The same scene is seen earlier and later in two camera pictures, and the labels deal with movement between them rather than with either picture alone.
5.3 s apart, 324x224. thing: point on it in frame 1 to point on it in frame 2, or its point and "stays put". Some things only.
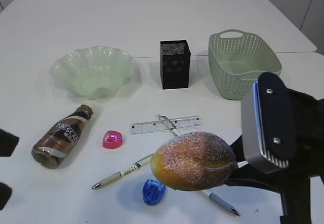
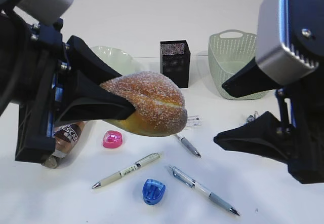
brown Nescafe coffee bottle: [53, 146] stays put
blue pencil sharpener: [153, 191] stays put
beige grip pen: [136, 165] stays put
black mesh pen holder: [175, 64] stays put
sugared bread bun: [194, 160] to [159, 103]
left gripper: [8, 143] to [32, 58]
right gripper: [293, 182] to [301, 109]
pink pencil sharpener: [112, 139] stays put
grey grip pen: [170, 125] to [189, 145]
